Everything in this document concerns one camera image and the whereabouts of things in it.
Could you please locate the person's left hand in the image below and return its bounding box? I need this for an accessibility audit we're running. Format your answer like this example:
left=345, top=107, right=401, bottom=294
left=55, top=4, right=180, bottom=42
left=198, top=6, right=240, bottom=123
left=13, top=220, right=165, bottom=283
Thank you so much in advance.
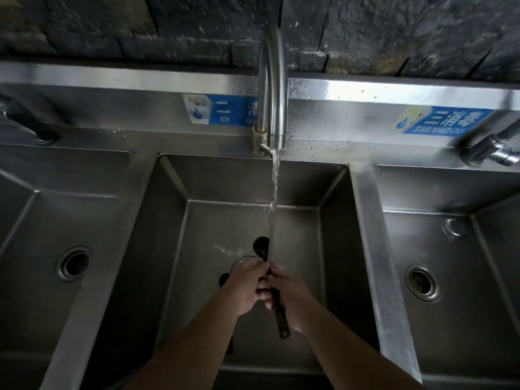
left=222, top=259, right=272, bottom=318

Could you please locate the person's right hand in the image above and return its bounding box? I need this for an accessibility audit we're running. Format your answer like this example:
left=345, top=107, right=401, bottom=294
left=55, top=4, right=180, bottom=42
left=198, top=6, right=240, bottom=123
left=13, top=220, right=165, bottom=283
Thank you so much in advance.
left=264, top=265, right=327, bottom=334

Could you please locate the black long-handled spoon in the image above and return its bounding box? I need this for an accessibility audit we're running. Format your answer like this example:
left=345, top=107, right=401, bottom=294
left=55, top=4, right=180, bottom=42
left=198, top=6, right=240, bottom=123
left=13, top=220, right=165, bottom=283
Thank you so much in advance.
left=253, top=236, right=291, bottom=340

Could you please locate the person's left forearm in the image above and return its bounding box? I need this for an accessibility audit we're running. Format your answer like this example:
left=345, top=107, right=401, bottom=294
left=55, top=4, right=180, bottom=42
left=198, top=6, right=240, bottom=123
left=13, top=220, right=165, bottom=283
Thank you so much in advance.
left=121, top=305, right=254, bottom=390

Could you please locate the person's right forearm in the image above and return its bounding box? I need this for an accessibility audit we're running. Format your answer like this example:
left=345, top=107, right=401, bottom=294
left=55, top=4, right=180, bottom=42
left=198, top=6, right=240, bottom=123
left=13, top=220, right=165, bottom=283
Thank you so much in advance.
left=300, top=305, right=425, bottom=390

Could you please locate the running water stream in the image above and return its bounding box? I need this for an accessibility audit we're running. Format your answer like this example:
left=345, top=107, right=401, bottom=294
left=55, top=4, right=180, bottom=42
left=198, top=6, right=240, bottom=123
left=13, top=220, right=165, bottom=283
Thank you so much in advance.
left=266, top=149, right=283, bottom=265

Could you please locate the stainless steel triple sink unit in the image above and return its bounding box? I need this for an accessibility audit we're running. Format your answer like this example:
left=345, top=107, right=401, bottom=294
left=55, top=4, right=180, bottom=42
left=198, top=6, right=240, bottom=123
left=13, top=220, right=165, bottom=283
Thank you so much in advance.
left=0, top=61, right=520, bottom=390

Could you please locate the blue and white sink label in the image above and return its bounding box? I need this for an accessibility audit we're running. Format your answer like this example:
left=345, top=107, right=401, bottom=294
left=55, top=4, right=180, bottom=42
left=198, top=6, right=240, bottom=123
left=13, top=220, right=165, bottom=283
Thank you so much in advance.
left=181, top=93, right=261, bottom=127
left=396, top=105, right=495, bottom=135

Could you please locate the round steel overflow fitting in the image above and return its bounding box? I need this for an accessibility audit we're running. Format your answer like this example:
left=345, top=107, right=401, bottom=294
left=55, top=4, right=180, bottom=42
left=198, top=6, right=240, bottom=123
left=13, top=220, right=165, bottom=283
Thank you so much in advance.
left=441, top=217, right=467, bottom=240

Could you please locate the tall curved steel faucet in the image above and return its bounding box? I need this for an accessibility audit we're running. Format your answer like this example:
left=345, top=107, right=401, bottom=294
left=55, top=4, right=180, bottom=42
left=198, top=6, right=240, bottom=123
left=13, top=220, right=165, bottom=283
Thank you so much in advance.
left=251, top=23, right=289, bottom=160

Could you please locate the chrome wall-mounted faucet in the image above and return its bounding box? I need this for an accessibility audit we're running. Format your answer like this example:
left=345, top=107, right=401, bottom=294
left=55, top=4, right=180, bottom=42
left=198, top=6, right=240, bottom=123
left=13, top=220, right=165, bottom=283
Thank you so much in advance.
left=459, top=118, right=520, bottom=168

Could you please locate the dark wall-mounted faucet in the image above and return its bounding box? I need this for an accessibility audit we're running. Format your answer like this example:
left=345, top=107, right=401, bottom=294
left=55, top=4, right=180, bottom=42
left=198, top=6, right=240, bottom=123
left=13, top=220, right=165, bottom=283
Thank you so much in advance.
left=0, top=94, right=61, bottom=147

